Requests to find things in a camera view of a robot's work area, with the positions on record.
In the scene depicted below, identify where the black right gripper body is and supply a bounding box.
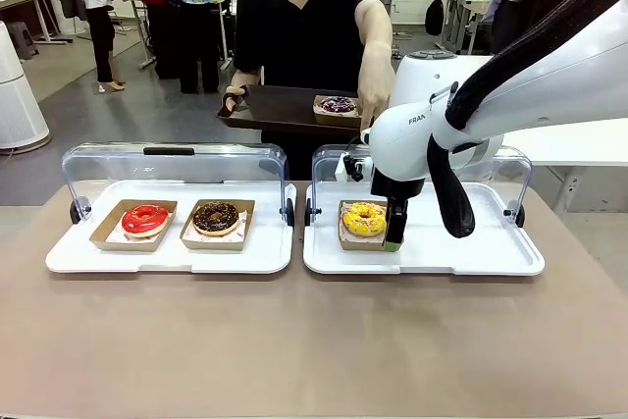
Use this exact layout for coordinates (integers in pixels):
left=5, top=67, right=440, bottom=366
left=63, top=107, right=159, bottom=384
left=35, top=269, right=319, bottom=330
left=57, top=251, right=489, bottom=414
left=370, top=166, right=424, bottom=202

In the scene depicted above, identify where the yellow donut with sprinkles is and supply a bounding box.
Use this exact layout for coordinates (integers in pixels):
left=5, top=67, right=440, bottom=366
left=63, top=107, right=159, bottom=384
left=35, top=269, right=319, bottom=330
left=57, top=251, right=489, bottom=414
left=340, top=201, right=388, bottom=238

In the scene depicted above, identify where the purple donut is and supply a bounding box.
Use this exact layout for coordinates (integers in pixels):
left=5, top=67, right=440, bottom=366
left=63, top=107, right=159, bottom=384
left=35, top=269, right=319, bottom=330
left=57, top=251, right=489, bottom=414
left=312, top=93, right=364, bottom=127

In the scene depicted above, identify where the dark donut with rainbow sprinkles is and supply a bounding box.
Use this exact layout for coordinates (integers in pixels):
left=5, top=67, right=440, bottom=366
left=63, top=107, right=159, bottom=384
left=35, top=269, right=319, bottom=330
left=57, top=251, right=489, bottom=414
left=318, top=95, right=358, bottom=115

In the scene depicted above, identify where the brown serving tray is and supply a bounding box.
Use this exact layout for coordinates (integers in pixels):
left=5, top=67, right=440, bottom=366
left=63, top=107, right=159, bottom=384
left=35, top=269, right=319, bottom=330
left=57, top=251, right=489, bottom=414
left=215, top=83, right=374, bottom=135

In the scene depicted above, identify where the person's left forearm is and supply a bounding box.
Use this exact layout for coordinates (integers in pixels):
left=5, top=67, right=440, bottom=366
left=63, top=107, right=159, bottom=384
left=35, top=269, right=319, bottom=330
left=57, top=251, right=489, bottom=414
left=356, top=40, right=396, bottom=84

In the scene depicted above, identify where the person's right forearm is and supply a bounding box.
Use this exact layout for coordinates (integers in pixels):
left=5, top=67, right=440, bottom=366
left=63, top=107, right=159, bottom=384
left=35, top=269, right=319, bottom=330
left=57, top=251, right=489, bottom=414
left=230, top=68, right=261, bottom=91

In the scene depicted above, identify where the chocolate donut in cardboard tray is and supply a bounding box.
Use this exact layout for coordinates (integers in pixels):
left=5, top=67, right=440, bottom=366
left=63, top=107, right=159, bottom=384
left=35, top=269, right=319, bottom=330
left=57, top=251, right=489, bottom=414
left=180, top=199, right=256, bottom=251

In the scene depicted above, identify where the person in black shirt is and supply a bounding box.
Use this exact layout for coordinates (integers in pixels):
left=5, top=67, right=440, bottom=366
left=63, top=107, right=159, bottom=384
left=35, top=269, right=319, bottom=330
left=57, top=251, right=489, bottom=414
left=233, top=0, right=393, bottom=180

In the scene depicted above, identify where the chocolate donut with nut sprinkles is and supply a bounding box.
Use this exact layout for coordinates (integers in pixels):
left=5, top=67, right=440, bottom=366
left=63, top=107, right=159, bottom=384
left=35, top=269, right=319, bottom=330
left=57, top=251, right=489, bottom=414
left=191, top=200, right=240, bottom=236

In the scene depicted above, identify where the red glazed donut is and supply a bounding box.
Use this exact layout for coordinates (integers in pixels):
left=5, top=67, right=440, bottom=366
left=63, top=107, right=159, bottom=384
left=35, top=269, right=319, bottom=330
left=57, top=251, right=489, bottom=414
left=121, top=203, right=171, bottom=237

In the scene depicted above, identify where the red donut in cardboard tray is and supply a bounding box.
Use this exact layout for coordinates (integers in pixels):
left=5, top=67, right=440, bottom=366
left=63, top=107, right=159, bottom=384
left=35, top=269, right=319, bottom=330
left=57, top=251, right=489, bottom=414
left=88, top=199, right=179, bottom=252

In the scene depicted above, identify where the person's left hand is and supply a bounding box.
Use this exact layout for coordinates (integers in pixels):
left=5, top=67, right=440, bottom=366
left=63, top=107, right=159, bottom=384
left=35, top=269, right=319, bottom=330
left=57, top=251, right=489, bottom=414
left=357, top=79, right=396, bottom=134

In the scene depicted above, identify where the person's right hand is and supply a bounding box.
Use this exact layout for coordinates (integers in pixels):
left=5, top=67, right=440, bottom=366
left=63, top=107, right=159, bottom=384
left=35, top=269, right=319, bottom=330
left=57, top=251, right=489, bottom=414
left=223, top=84, right=249, bottom=119

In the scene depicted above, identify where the white printed paper liner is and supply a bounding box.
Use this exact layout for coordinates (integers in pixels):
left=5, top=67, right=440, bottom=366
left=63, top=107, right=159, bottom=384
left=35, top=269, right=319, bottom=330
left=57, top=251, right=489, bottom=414
left=106, top=226, right=166, bottom=244
left=185, top=210, right=251, bottom=246
left=339, top=201, right=389, bottom=249

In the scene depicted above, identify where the white display tray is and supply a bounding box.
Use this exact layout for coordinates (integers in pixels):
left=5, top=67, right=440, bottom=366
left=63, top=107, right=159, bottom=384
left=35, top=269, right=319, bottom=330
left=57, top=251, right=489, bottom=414
left=45, top=179, right=298, bottom=276
left=302, top=181, right=547, bottom=277

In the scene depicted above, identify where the black hanging backpack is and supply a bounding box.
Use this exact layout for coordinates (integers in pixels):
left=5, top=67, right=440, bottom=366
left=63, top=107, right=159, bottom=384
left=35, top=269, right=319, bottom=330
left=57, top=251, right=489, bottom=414
left=424, top=0, right=445, bottom=37

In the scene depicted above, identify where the white side table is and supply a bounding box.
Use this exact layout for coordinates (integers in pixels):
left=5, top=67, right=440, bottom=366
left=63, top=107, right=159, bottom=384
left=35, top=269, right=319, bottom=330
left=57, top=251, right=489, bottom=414
left=499, top=131, right=628, bottom=212

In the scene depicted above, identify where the white air purifier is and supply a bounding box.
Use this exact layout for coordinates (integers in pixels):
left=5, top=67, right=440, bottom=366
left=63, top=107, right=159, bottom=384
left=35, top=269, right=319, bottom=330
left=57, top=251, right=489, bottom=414
left=0, top=21, right=52, bottom=150

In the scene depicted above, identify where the grey plastic stool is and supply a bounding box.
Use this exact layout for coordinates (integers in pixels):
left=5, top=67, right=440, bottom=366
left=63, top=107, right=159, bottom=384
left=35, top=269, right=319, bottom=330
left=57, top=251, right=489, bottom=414
left=5, top=21, right=39, bottom=60

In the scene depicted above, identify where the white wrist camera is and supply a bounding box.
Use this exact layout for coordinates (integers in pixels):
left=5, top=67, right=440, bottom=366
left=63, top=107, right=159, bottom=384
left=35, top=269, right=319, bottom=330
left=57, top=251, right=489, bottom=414
left=335, top=152, right=365, bottom=183

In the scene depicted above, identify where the black cable sleeve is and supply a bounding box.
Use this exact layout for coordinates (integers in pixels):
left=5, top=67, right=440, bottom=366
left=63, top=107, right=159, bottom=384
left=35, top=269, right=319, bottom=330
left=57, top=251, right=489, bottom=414
left=425, top=0, right=628, bottom=238

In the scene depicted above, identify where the clear lid with black handle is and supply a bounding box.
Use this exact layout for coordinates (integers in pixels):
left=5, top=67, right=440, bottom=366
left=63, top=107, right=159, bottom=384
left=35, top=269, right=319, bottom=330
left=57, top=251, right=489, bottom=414
left=304, top=143, right=534, bottom=229
left=62, top=142, right=295, bottom=229

